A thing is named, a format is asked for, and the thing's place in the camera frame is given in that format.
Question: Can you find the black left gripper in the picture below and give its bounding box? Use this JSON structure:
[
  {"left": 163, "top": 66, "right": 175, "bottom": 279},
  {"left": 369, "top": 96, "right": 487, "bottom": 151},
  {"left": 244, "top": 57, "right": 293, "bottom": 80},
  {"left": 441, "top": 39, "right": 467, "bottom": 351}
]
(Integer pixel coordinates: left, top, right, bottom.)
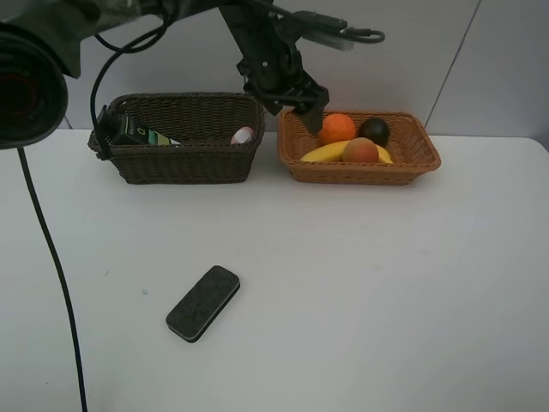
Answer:
[{"left": 237, "top": 47, "right": 329, "bottom": 135}]

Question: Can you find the orange tangerine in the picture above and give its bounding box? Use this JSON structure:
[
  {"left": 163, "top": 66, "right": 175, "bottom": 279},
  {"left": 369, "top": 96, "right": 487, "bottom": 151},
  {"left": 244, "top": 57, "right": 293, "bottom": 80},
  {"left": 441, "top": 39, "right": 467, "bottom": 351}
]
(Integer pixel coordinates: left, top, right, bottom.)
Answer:
[{"left": 317, "top": 113, "right": 357, "bottom": 145}]

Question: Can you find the yellow banana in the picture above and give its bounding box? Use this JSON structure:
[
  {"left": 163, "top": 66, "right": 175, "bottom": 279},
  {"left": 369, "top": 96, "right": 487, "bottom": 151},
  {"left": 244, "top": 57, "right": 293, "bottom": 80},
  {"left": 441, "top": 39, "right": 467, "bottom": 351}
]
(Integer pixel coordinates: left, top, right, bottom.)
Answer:
[{"left": 301, "top": 140, "right": 393, "bottom": 164}]

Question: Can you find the red yellow peach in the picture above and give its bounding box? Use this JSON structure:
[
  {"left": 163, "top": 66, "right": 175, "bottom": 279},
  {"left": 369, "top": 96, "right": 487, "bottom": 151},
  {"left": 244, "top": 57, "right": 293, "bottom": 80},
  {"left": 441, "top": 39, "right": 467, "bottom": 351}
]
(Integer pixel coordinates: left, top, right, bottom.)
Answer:
[{"left": 341, "top": 137, "right": 379, "bottom": 163}]

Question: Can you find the dark avocado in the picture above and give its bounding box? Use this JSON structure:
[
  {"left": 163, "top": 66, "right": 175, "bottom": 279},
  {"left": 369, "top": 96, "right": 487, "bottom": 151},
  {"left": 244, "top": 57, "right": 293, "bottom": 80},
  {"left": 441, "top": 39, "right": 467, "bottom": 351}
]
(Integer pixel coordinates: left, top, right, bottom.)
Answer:
[{"left": 358, "top": 117, "right": 390, "bottom": 148}]

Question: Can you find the dark green pump bottle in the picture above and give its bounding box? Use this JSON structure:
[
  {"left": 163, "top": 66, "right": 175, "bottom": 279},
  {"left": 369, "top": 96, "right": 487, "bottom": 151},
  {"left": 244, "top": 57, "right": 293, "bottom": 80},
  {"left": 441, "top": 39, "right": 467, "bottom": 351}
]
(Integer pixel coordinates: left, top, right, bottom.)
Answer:
[{"left": 88, "top": 106, "right": 183, "bottom": 161}]

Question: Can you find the black whiteboard eraser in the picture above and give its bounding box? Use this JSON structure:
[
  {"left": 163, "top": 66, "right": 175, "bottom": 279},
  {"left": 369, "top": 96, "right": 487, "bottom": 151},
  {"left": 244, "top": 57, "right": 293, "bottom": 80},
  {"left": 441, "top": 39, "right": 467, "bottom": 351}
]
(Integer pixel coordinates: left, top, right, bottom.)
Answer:
[{"left": 166, "top": 265, "right": 241, "bottom": 343}]

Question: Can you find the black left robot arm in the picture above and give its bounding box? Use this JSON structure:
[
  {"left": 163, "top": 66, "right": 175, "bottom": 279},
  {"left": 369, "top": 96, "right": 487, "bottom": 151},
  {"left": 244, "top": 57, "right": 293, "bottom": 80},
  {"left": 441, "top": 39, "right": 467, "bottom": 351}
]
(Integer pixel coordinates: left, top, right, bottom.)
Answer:
[{"left": 1, "top": 1, "right": 329, "bottom": 149}]

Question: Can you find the pink white small bottle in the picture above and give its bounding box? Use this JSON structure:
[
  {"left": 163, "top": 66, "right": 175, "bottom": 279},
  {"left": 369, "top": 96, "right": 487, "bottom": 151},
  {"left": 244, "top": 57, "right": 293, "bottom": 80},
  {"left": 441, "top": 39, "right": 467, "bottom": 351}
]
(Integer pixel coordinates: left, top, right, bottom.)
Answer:
[{"left": 231, "top": 126, "right": 254, "bottom": 145}]

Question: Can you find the dark brown wicker basket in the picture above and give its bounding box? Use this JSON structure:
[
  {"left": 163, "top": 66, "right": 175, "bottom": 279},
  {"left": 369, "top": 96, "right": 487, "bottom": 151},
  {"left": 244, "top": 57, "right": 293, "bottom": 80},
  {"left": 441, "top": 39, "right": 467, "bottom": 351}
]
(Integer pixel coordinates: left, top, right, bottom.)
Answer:
[{"left": 108, "top": 93, "right": 264, "bottom": 185}]

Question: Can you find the light brown wicker basket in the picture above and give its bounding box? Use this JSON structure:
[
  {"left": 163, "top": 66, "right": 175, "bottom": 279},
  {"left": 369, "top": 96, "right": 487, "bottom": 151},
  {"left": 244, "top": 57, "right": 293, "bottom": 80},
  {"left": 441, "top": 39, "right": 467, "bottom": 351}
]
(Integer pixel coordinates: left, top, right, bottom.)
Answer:
[{"left": 278, "top": 111, "right": 442, "bottom": 185}]

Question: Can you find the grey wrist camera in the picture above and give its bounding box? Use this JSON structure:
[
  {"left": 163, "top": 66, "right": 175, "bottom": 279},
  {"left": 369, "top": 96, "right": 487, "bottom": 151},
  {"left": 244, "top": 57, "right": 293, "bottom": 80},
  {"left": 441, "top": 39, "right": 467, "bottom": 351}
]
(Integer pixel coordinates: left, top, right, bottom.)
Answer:
[{"left": 292, "top": 11, "right": 385, "bottom": 51}]

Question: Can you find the black cable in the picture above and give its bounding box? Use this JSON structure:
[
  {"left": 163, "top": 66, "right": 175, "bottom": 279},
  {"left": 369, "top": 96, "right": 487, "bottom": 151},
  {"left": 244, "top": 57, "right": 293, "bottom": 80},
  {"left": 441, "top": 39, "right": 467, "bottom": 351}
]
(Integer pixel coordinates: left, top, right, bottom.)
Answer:
[{"left": 16, "top": 16, "right": 172, "bottom": 412}]

